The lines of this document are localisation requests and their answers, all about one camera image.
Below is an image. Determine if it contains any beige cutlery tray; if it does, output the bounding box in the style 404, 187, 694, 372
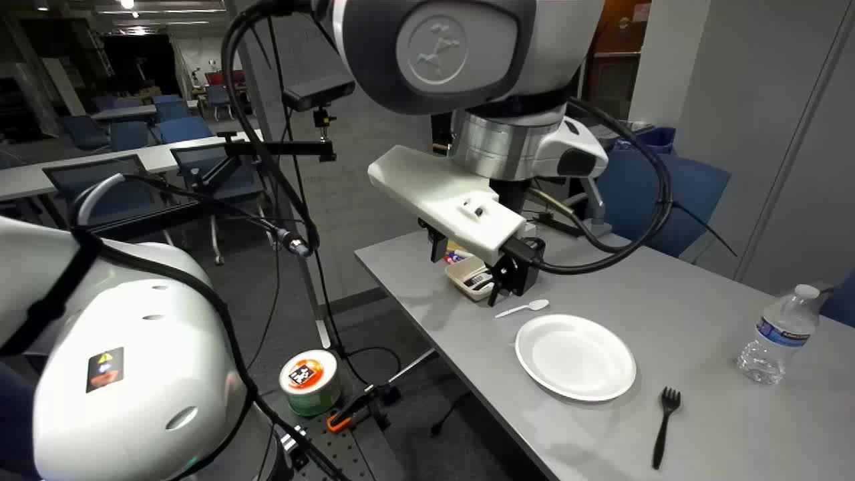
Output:
440, 244, 501, 303

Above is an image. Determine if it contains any clear plastic water bottle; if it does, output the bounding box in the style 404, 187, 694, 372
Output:
735, 280, 823, 387

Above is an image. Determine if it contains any black plastic fork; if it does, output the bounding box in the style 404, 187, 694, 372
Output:
648, 386, 683, 473

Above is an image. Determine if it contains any blue chair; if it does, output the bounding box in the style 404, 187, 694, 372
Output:
592, 144, 735, 263
816, 271, 855, 328

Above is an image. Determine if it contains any white round foam plate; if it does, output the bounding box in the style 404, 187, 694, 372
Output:
513, 312, 637, 406

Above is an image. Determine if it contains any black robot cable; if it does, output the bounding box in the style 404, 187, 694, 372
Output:
70, 0, 676, 481

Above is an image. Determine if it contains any black camera stand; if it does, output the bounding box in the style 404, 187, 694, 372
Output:
221, 105, 341, 356

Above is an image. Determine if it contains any blue chair back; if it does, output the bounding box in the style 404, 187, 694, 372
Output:
816, 271, 855, 328

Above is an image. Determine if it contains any dark office chair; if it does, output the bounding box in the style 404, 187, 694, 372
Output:
170, 143, 271, 267
40, 152, 177, 248

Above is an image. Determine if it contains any brown wooden door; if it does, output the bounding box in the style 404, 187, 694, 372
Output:
583, 0, 655, 124

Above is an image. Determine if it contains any orange black clamp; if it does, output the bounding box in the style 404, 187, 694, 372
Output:
322, 383, 404, 439

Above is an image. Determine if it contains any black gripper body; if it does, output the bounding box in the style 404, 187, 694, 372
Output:
497, 232, 548, 276

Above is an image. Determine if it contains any white plastic spoon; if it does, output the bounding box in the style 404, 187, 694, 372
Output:
491, 298, 552, 320

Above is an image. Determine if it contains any green round container orange label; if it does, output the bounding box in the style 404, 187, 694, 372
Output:
277, 347, 344, 423

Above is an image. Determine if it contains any black stereo camera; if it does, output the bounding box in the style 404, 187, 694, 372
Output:
283, 74, 358, 116

